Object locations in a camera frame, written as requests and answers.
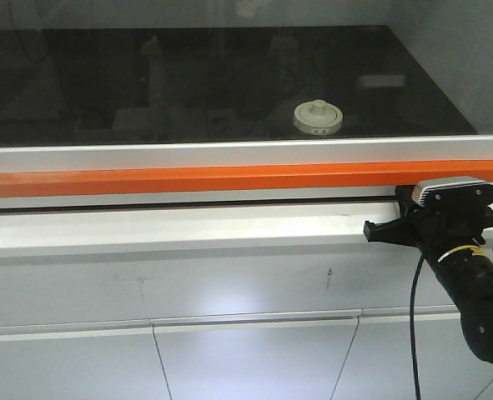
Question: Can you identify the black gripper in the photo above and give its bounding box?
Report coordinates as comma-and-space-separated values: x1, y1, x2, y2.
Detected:
363, 185, 493, 250

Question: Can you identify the orange sash handle bar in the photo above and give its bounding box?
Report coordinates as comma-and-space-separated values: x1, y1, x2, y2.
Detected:
0, 160, 493, 198

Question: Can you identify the glass jar with white lid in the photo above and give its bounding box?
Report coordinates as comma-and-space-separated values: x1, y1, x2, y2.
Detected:
293, 99, 344, 136

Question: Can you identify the white framed glass sash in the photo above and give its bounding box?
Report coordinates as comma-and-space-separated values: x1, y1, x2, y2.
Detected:
0, 24, 493, 213

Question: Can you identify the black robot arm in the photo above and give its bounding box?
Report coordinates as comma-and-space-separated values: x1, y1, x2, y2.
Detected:
364, 180, 493, 363

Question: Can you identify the white fume hood cabinet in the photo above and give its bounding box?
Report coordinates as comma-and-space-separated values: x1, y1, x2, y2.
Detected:
0, 1, 493, 399

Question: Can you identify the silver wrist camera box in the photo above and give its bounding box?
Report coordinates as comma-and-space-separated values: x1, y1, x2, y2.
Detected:
411, 176, 493, 207

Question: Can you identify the black camera cable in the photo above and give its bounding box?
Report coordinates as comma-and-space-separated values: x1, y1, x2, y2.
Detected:
410, 243, 493, 400

